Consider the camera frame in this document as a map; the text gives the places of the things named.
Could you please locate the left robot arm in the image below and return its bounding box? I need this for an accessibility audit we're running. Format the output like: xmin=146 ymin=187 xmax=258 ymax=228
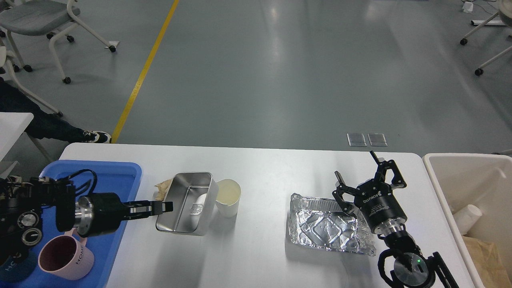
xmin=0 ymin=168 xmax=174 ymax=263

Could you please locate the right floor outlet plate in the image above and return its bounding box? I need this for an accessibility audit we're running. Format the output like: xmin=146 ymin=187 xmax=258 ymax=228
xmin=367 ymin=133 xmax=389 ymax=147

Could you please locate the white paper cup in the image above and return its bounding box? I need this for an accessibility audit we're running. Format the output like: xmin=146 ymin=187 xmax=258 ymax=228
xmin=216 ymin=179 xmax=241 ymax=218

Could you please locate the aluminium foil tray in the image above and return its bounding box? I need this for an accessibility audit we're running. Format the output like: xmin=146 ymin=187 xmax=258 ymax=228
xmin=288 ymin=193 xmax=376 ymax=256

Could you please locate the left floor outlet plate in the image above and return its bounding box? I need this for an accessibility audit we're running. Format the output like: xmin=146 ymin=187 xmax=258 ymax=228
xmin=347 ymin=132 xmax=367 ymax=147

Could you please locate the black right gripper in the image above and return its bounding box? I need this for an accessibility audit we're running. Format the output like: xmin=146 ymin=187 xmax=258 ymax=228
xmin=332 ymin=150 xmax=408 ymax=234

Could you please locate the pink ribbed mug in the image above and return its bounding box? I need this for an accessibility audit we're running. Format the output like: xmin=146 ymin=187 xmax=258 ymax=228
xmin=37 ymin=228 xmax=95 ymax=280

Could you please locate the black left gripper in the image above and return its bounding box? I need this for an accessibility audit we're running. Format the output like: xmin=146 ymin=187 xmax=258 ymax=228
xmin=74 ymin=192 xmax=174 ymax=238

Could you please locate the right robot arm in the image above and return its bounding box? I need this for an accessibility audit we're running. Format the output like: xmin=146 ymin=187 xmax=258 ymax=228
xmin=332 ymin=151 xmax=458 ymax=288

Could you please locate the brown paper in bin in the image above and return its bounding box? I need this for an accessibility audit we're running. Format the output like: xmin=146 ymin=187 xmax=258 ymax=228
xmin=462 ymin=236 xmax=512 ymax=288

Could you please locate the dark blue mug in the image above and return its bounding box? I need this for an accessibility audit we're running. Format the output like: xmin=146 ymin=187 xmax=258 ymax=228
xmin=0 ymin=252 xmax=37 ymax=284

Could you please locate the white chair base right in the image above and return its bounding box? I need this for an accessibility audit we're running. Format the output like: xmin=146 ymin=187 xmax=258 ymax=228
xmin=460 ymin=0 xmax=512 ymax=77

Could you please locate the stainless steel rectangular box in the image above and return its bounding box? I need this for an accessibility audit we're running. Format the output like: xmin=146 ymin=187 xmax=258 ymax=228
xmin=156 ymin=172 xmax=219 ymax=236

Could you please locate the grey office chair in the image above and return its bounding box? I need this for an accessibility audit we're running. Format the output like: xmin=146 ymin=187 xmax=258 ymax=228
xmin=0 ymin=0 xmax=117 ymax=84

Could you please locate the white cup in bin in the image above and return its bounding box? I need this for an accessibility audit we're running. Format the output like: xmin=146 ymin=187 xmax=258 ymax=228
xmin=453 ymin=204 xmax=483 ymax=235

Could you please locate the beige plastic bin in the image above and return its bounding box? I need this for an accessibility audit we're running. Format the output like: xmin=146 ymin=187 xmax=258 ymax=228
xmin=422 ymin=153 xmax=512 ymax=288

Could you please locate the blue plastic tray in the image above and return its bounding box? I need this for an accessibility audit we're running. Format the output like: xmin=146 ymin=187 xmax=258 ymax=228
xmin=1 ymin=160 xmax=142 ymax=288

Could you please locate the white side table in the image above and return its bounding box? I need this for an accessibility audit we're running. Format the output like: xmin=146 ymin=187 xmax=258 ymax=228
xmin=0 ymin=112 xmax=34 ymax=178

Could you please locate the crumpled brown paper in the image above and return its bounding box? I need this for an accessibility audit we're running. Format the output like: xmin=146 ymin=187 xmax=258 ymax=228
xmin=155 ymin=178 xmax=174 ymax=201

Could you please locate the floor outlet plate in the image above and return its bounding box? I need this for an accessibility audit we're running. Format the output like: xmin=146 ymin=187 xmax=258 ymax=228
xmin=347 ymin=132 xmax=367 ymax=147
xmin=367 ymin=133 xmax=389 ymax=147

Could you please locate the person in dark jeans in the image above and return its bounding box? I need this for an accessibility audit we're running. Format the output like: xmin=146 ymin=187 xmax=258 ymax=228
xmin=0 ymin=80 xmax=112 ymax=144

